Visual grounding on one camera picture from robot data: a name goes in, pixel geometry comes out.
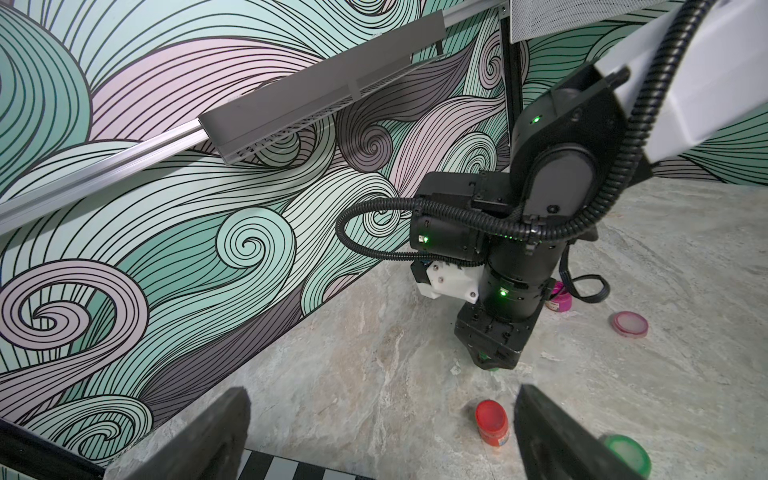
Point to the clear plastic wall holder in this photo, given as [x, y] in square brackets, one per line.
[530, 19]

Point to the green jar lid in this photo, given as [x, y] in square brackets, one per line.
[630, 452]

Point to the purple jar lid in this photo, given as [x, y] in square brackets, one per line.
[629, 324]

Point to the black wall tray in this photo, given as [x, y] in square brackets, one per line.
[242, 127]

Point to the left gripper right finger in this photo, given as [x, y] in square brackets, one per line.
[554, 446]

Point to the purple paint jar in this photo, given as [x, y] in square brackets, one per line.
[560, 300]

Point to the black white chessboard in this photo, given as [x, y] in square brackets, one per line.
[255, 465]

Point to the red paint jar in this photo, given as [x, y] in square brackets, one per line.
[492, 423]

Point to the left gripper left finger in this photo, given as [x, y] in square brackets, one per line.
[210, 447]

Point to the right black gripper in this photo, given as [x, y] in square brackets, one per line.
[491, 342]

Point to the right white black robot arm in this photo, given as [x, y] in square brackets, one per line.
[500, 241]

